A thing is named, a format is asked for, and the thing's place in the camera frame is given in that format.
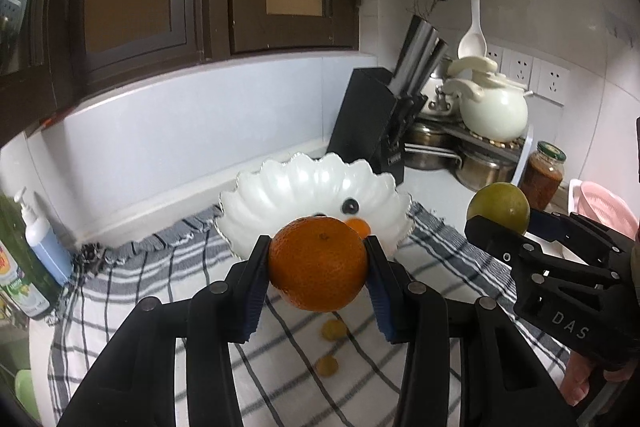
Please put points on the green citrus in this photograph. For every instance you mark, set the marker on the green citrus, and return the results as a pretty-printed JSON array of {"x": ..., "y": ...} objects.
[{"x": 500, "y": 204}]

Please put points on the white scalloped bowl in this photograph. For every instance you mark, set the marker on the white scalloped bowl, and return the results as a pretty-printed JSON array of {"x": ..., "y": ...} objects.
[{"x": 290, "y": 192}]

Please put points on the white enamel pot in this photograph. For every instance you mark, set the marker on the white enamel pot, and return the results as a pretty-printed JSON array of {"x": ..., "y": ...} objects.
[{"x": 440, "y": 102}]

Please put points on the pink colander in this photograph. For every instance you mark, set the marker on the pink colander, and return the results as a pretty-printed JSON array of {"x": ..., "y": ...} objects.
[{"x": 605, "y": 204}]

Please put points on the black knife block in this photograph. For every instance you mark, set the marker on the black knife block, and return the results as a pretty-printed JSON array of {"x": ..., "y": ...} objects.
[{"x": 365, "y": 117}]

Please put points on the blue pump soap bottle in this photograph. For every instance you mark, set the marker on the blue pump soap bottle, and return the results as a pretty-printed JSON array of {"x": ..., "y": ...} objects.
[{"x": 47, "y": 252}]

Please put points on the cream ceramic pot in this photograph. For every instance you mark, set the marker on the cream ceramic pot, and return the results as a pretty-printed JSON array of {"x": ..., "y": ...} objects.
[{"x": 492, "y": 112}]

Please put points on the small yellow-green fruit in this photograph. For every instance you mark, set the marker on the small yellow-green fruit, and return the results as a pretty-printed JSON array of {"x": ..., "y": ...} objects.
[
  {"x": 327, "y": 365},
  {"x": 334, "y": 330}
]

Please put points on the green dish soap bottle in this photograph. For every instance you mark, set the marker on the green dish soap bottle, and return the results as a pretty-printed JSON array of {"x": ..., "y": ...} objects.
[{"x": 22, "y": 277}]

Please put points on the black white checkered cloth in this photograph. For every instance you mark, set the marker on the black white checkered cloth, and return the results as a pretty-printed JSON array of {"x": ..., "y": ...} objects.
[{"x": 125, "y": 287}]

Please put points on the wide steel pot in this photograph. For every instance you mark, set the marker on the wide steel pot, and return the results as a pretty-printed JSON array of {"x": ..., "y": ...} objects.
[{"x": 430, "y": 147}]

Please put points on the small steel pot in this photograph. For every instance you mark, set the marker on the small steel pot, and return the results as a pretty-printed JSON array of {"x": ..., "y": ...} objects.
[{"x": 482, "y": 169}]

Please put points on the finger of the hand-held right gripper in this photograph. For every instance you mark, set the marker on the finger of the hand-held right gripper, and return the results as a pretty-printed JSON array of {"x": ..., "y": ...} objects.
[
  {"x": 542, "y": 223},
  {"x": 500, "y": 242}
]

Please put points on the dark wooden window frame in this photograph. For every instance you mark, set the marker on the dark wooden window frame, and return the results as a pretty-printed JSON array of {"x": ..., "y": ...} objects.
[{"x": 150, "y": 7}]

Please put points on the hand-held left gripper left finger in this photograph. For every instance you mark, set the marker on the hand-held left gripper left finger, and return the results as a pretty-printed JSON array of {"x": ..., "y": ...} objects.
[{"x": 255, "y": 292}]

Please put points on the white wall outlet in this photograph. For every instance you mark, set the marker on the white wall outlet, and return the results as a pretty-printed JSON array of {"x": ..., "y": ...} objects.
[
  {"x": 550, "y": 82},
  {"x": 494, "y": 57},
  {"x": 517, "y": 69}
]

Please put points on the steel pots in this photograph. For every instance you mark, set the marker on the steel pots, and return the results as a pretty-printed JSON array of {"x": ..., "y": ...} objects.
[{"x": 525, "y": 157}]

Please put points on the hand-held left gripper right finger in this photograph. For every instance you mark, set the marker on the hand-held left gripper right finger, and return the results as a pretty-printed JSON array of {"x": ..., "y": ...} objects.
[{"x": 381, "y": 302}]

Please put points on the glass jar of sauce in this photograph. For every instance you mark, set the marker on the glass jar of sauce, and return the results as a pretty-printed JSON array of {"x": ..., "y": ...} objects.
[{"x": 542, "y": 179}]

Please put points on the person's right hand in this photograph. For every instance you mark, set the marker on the person's right hand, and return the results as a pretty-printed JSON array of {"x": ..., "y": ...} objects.
[{"x": 580, "y": 379}]

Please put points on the small dark grape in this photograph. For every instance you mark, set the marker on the small dark grape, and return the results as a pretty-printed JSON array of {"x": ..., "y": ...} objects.
[{"x": 350, "y": 207}]

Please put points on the white ladle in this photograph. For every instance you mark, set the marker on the white ladle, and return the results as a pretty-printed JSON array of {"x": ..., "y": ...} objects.
[{"x": 472, "y": 42}]

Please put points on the green plastic basin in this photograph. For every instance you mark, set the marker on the green plastic basin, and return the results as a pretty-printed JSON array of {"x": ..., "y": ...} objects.
[{"x": 27, "y": 397}]

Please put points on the orange tangerine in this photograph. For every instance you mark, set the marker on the orange tangerine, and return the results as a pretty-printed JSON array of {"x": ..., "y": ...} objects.
[
  {"x": 317, "y": 264},
  {"x": 359, "y": 227}
]

